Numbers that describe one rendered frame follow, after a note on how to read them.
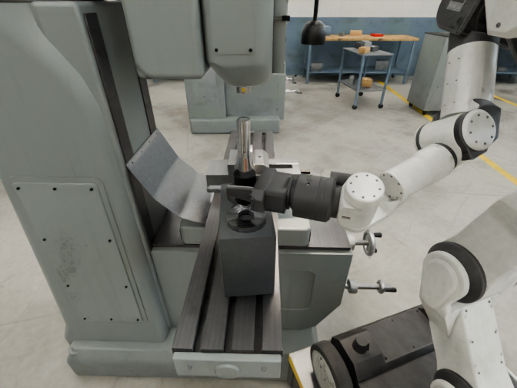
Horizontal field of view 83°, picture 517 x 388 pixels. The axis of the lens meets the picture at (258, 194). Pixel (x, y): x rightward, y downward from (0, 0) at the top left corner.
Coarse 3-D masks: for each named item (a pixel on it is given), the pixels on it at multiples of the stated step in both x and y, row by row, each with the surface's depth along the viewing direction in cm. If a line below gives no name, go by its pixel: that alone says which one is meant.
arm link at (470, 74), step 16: (464, 48) 59; (480, 48) 58; (496, 48) 58; (448, 64) 63; (464, 64) 59; (480, 64) 58; (496, 64) 59; (448, 80) 62; (464, 80) 59; (480, 80) 58; (448, 96) 61; (464, 96) 58; (480, 96) 57; (448, 112) 61; (480, 112) 54; (496, 112) 56; (464, 128) 54; (480, 128) 54; (496, 128) 56; (416, 144) 65; (480, 144) 54
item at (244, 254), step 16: (224, 192) 74; (224, 208) 68; (240, 208) 66; (224, 224) 64; (240, 224) 62; (256, 224) 62; (272, 224) 64; (224, 240) 60; (240, 240) 60; (256, 240) 61; (272, 240) 61; (224, 256) 62; (240, 256) 63; (256, 256) 63; (272, 256) 64; (224, 272) 65; (240, 272) 65; (256, 272) 66; (272, 272) 66; (224, 288) 68; (240, 288) 68; (256, 288) 69; (272, 288) 69
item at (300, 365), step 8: (296, 352) 112; (304, 352) 112; (296, 360) 110; (304, 360) 110; (288, 368) 118; (296, 368) 107; (304, 368) 107; (312, 368) 107; (288, 376) 120; (296, 376) 108; (304, 376) 105; (312, 376) 105; (296, 384) 113; (304, 384) 103; (312, 384) 103
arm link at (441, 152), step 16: (464, 112) 56; (432, 128) 61; (448, 128) 57; (432, 144) 59; (448, 144) 58; (464, 144) 55; (416, 160) 57; (432, 160) 56; (448, 160) 56; (464, 160) 57; (416, 176) 55; (432, 176) 56
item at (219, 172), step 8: (232, 152) 111; (216, 160) 115; (224, 160) 115; (232, 160) 105; (272, 160) 114; (280, 160) 114; (288, 160) 114; (296, 160) 114; (208, 168) 109; (216, 168) 109; (224, 168) 109; (232, 168) 104; (280, 168) 111; (288, 168) 111; (296, 168) 109; (208, 176) 106; (216, 176) 106; (224, 176) 106; (232, 176) 106; (296, 176) 106; (208, 184) 107; (216, 184) 108
